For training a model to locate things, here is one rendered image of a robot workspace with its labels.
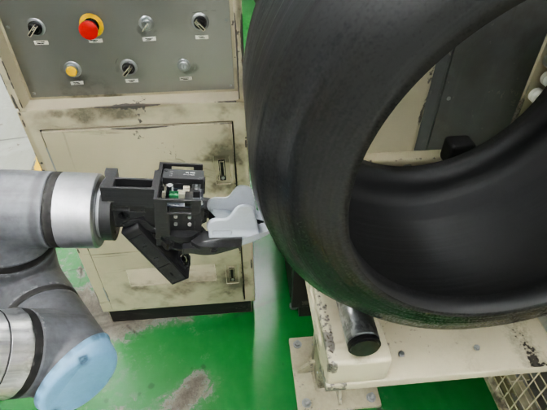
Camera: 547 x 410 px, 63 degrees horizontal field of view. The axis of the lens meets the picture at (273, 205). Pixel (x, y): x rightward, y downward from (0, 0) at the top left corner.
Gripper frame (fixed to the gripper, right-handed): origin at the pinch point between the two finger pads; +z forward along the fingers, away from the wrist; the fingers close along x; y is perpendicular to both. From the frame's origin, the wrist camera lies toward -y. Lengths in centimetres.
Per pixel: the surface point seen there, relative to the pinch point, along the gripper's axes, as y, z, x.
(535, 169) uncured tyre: 2.7, 44.3, 12.4
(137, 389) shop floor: -107, -28, 32
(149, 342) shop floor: -107, -27, 50
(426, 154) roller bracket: -3.6, 32.3, 24.5
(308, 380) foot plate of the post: -99, 27, 30
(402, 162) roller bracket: -4.8, 27.7, 23.5
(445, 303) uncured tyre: -1.8, 21.1, -10.5
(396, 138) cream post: -1.4, 26.1, 26.0
